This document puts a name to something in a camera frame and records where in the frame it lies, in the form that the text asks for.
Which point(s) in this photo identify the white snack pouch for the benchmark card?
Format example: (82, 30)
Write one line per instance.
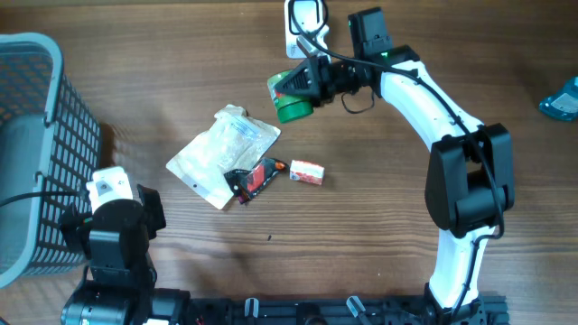
(234, 141)

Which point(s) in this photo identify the grey plastic mesh basket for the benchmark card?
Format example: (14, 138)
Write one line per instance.
(50, 147)

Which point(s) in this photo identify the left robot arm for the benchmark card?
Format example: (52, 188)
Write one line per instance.
(118, 283)

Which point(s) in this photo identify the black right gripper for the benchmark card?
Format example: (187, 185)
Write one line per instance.
(318, 72)

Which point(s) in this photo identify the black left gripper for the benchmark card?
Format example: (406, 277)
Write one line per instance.
(153, 209)

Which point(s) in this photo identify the white barcode scanner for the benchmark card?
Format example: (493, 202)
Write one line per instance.
(308, 14)

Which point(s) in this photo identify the red Kleenex tissue pack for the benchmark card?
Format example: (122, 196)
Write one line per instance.
(306, 172)

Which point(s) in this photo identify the dark red snack packet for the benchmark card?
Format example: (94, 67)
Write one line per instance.
(246, 184)

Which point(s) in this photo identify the green lidded jar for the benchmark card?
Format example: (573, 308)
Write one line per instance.
(288, 108)

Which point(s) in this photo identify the teal Listerine mouthwash bottle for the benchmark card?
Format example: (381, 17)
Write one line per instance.
(563, 104)

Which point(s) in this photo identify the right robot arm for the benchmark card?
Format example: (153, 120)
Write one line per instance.
(469, 183)

